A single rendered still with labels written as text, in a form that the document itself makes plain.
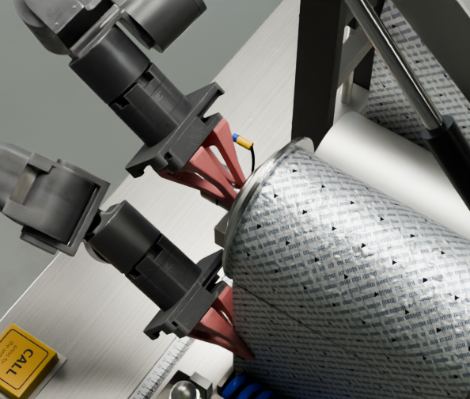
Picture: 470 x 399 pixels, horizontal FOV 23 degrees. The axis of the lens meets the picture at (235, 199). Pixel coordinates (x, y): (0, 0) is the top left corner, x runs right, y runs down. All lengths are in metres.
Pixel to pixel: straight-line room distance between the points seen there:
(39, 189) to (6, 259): 1.40
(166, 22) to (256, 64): 0.59
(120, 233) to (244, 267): 0.15
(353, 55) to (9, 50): 1.56
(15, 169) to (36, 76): 1.68
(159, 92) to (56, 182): 0.15
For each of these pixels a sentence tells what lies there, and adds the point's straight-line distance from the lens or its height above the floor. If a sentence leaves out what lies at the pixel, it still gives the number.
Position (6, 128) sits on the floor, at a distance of 2.72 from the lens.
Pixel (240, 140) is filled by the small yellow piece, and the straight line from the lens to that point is 1.12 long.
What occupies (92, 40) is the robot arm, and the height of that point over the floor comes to 1.37.
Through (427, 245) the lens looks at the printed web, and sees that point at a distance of 0.98.
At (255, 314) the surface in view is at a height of 1.17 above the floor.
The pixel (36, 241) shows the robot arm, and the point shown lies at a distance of 1.12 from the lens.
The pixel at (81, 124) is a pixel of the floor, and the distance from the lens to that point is 2.69.
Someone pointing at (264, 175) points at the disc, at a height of 1.32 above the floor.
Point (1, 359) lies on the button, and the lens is 1.37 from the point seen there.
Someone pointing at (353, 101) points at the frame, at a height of 0.92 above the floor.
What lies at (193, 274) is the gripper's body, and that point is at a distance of 1.14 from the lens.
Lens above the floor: 2.14
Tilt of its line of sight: 57 degrees down
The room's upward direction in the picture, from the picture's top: straight up
